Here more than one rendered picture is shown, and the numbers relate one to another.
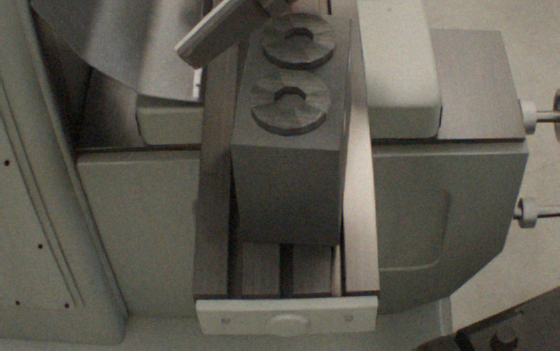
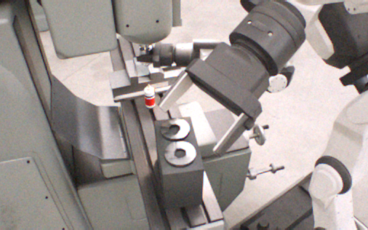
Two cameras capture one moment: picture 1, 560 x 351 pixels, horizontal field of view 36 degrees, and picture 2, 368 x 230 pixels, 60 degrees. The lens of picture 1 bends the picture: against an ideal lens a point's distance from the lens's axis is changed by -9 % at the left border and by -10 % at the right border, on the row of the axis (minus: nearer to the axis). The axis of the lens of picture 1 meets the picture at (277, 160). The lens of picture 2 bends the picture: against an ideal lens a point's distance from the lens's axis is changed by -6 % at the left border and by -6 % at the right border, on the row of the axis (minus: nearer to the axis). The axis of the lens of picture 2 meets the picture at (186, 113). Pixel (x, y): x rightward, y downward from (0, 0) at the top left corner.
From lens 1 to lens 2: 0.20 m
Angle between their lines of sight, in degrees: 15
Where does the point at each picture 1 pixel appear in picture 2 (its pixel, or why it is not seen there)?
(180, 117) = (119, 165)
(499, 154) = (240, 154)
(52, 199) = (68, 207)
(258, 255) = (173, 214)
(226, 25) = (233, 137)
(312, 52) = (182, 133)
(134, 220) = (102, 208)
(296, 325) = not seen: outside the picture
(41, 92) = (60, 165)
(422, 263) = not seen: hidden behind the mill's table
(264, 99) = (170, 155)
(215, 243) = (155, 212)
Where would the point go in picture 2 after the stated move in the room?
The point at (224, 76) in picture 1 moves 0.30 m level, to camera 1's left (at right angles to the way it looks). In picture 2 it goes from (137, 147) to (57, 167)
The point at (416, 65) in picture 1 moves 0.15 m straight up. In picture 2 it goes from (203, 128) to (204, 102)
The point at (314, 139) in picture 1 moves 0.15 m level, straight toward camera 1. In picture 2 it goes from (193, 167) to (210, 211)
